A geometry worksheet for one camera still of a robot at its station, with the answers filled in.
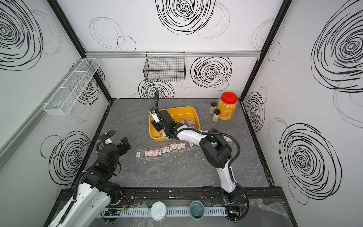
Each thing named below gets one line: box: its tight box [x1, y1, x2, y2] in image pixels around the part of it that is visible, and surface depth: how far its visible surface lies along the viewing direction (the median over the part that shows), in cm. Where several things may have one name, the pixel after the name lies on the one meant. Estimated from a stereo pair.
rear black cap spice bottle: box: [209, 101, 217, 115], surface depth 107 cm
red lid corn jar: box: [217, 91, 238, 121], surface depth 101 cm
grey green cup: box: [189, 200, 205, 221], surface depth 71 cm
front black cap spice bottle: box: [211, 109, 221, 123], surface depth 103 cm
